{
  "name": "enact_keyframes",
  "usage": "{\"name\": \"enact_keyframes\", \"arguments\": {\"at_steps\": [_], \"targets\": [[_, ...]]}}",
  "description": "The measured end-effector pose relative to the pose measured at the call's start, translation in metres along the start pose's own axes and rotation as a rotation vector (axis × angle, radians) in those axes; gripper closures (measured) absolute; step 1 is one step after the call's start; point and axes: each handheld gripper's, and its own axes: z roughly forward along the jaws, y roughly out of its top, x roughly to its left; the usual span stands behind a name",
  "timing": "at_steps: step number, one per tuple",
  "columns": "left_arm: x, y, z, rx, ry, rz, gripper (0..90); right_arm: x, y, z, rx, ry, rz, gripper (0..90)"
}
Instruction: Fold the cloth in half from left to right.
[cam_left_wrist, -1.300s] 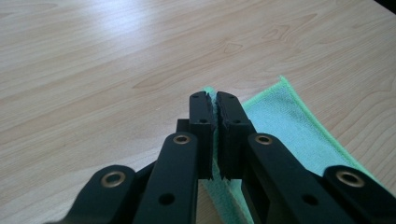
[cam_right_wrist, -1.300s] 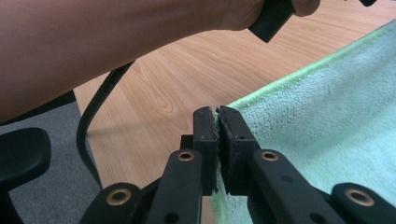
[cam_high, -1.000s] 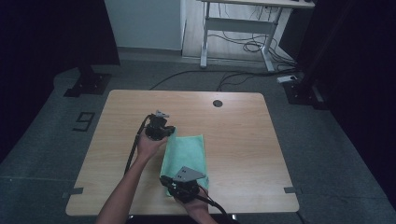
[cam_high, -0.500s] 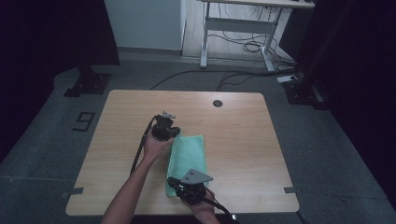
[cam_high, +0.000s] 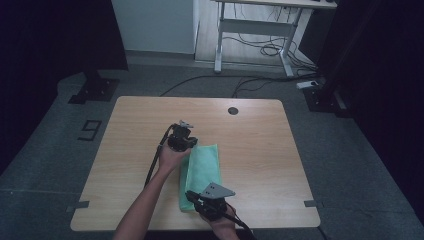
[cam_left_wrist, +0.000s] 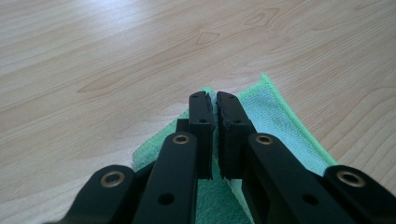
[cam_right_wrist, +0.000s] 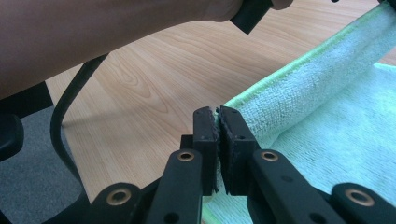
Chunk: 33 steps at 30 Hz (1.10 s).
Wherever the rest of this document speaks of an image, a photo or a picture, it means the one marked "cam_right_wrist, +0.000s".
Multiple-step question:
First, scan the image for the black chair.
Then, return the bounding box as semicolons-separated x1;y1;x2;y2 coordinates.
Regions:
0;81;54;163

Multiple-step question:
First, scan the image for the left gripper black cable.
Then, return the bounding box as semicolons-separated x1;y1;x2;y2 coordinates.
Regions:
49;53;110;191

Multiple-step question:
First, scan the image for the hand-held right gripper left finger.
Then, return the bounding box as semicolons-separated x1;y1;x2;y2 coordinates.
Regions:
181;106;219;197

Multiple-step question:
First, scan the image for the green microfibre cloth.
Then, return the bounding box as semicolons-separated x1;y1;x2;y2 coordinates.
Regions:
201;0;396;224

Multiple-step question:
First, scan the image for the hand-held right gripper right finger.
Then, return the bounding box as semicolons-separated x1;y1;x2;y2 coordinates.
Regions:
218;105;261;195

